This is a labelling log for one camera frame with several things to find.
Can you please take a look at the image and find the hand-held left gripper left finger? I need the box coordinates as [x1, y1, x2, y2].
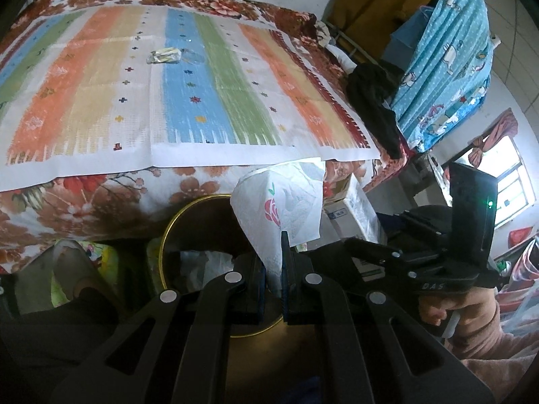
[51, 252, 267, 404]

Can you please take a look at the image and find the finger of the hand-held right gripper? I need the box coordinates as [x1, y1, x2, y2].
[343, 238, 422, 282]

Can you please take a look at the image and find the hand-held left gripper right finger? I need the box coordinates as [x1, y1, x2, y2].
[280, 231, 495, 404]

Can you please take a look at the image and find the trash bin with gold rim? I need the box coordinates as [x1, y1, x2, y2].
[158, 194, 291, 339]

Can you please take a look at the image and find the white tissue packet rose print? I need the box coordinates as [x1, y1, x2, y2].
[230, 158, 327, 299]

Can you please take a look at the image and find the person's right forearm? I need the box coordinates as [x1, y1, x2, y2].
[446, 288, 539, 404]

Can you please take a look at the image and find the person's right hand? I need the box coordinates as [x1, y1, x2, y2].
[418, 288, 464, 338]

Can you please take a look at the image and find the white carton box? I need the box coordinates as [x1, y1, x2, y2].
[323, 176, 385, 280]

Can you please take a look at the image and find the window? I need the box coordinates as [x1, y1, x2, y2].
[457, 135, 536, 229]

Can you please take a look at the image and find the pink tied curtain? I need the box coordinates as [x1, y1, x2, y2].
[467, 109, 520, 170]

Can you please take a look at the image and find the yellow-green printed bag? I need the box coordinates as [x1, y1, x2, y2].
[51, 239, 166, 306]

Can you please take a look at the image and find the black cloth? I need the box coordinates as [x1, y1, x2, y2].
[346, 63, 407, 161]

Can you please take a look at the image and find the blue printed curtain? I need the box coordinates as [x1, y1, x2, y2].
[381, 0, 494, 153]

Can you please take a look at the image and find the clear wrapper with yellow print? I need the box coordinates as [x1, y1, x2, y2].
[146, 47, 183, 65]

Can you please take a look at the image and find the metal bed frame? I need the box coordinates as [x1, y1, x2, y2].
[322, 21, 359, 62]

